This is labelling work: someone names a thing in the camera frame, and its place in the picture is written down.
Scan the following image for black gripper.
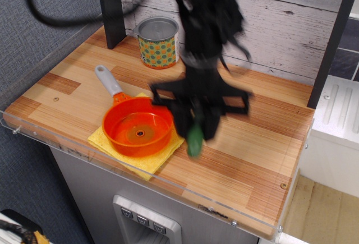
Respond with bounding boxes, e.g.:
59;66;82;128
150;62;250;141

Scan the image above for green toy cucumber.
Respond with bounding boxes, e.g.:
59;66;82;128
186;117;204;158

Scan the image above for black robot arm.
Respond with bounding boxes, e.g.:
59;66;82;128
150;0;250;141

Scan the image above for yellow folded cloth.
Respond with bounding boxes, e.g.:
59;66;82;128
88;93;184;181

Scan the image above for patterned tin can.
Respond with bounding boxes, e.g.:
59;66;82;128
134;16;180;70

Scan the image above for grey toy fridge cabinet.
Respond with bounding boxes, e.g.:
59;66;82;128
51;148;259;243

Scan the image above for silver dispenser button panel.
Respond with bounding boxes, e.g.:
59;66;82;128
113;195;182;244

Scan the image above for white toy sink unit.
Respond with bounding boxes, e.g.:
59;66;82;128
298;76;358;197

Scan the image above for clear acrylic front guard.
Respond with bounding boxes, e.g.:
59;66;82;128
3;107;313;240

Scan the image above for yellow object at corner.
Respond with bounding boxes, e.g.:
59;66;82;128
21;231;51;244

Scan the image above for orange pan with grey handle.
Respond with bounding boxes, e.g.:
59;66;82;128
95;65;174;157

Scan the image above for black left upright post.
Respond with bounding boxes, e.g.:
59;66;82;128
100;0;126;49

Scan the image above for black upright post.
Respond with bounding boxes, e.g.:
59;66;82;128
100;0;126;49
307;0;355;109

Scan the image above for black right upright post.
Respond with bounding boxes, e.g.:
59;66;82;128
307;0;355;109

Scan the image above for black braided cable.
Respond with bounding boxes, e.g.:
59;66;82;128
26;0;149;27

